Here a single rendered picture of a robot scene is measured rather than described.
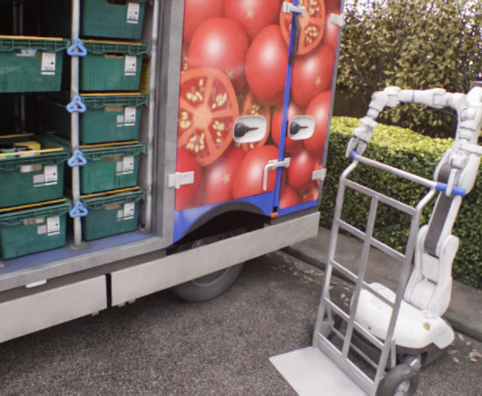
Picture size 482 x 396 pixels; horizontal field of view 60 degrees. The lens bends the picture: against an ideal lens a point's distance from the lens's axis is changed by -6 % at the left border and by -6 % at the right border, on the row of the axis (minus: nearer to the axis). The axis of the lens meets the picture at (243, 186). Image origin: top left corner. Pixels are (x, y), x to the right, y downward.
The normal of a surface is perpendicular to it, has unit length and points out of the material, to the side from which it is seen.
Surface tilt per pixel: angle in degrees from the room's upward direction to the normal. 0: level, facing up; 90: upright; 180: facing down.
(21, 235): 96
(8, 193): 91
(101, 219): 92
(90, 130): 91
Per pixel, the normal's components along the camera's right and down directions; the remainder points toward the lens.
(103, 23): 0.69, 0.27
